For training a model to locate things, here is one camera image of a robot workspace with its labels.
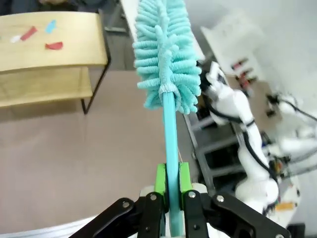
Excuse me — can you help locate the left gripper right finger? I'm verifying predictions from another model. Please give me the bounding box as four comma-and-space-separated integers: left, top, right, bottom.
178, 162, 292, 238

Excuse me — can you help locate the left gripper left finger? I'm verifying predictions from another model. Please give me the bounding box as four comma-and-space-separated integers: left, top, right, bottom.
71, 163, 168, 238

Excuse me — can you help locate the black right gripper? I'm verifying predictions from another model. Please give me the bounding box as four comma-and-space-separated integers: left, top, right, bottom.
198, 60, 211, 100

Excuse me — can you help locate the teal microfiber duster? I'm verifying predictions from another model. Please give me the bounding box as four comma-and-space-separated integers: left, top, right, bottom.
132, 0, 203, 238

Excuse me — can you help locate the white panel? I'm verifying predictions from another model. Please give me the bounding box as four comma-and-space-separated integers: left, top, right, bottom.
200, 14, 264, 75

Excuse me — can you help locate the orange yellow control box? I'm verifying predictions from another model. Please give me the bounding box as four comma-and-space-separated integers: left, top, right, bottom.
276, 201, 299, 212

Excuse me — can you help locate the person in grey jacket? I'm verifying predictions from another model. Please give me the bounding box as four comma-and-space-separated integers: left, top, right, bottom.
0, 0, 106, 15

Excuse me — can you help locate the curved red paper scrap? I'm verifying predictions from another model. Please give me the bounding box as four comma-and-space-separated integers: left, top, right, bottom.
45, 42, 63, 52

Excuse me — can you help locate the light blue paper scrap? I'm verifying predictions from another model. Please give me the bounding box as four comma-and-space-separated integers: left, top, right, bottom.
44, 20, 57, 34

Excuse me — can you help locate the long red paper scrap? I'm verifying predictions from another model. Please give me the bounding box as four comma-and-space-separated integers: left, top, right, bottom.
20, 26, 38, 42

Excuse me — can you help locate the white robot with black cables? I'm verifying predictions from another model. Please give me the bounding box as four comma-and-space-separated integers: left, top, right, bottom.
266, 93, 317, 172

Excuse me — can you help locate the two-tier wood shelf black frame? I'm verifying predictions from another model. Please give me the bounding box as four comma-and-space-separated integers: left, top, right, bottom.
0, 11, 111, 115

